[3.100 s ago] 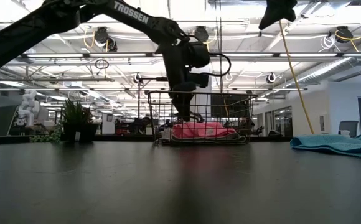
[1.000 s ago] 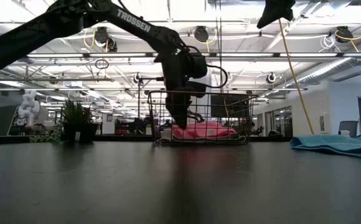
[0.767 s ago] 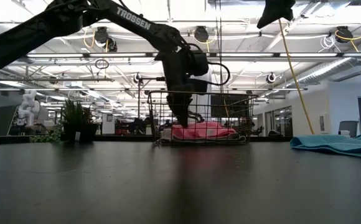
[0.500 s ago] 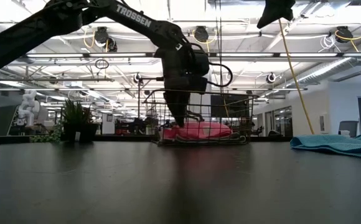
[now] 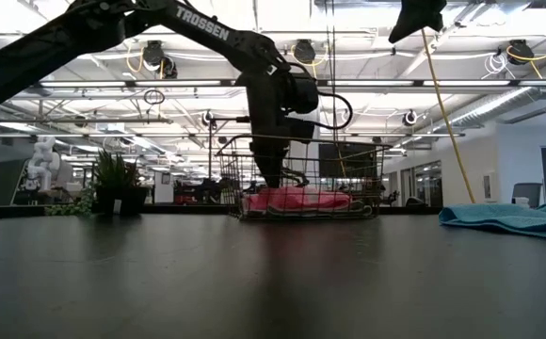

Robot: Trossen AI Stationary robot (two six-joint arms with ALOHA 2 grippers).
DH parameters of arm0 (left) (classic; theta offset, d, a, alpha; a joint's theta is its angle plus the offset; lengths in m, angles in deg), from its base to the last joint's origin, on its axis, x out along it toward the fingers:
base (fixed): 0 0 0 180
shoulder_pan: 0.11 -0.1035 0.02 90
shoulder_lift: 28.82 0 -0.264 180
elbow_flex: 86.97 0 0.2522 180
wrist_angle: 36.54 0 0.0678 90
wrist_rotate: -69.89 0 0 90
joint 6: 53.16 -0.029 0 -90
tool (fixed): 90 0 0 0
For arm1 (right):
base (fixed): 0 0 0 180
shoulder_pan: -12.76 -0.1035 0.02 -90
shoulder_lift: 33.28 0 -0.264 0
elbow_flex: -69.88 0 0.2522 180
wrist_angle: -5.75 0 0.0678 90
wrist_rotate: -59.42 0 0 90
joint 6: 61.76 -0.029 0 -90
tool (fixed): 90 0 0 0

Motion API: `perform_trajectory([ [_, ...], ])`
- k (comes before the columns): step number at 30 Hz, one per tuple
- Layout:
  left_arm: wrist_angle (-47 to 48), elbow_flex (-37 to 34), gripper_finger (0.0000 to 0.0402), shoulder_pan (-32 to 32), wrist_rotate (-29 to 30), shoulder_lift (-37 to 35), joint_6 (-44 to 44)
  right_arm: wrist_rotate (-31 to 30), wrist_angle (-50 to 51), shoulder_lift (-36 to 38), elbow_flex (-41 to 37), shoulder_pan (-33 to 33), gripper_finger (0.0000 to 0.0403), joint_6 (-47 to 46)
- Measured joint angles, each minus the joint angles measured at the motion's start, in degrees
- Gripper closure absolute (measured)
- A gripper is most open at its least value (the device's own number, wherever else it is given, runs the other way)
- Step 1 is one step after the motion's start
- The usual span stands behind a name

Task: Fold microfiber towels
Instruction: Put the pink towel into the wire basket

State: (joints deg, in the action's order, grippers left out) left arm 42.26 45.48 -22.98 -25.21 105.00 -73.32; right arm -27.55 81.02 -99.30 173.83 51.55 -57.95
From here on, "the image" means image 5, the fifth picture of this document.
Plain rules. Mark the white wall dispenser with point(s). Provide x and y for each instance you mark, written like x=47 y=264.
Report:
x=488 y=186

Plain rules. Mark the grey visitor chair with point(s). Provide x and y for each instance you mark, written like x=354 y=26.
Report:
x=527 y=193

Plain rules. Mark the small potted green plant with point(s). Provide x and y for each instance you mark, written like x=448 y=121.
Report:
x=115 y=183

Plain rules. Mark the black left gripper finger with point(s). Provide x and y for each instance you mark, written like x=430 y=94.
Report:
x=270 y=165

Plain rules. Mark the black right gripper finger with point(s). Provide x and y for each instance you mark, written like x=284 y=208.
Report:
x=416 y=19

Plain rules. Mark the white robot figure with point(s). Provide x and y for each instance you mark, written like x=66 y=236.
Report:
x=42 y=165

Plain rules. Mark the light blue microfiber towel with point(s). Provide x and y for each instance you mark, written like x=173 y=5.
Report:
x=503 y=219

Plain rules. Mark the black monitor screen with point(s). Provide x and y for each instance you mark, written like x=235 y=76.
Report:
x=348 y=160

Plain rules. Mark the black gantry frame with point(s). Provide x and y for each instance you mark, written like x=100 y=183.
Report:
x=228 y=119

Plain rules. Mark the pink microfiber towel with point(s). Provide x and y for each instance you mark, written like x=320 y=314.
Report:
x=301 y=198

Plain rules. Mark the silver ceiling duct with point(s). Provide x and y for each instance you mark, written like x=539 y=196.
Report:
x=489 y=110

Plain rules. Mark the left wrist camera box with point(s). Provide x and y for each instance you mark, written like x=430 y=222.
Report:
x=303 y=94

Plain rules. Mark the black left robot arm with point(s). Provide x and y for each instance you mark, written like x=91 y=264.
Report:
x=66 y=42

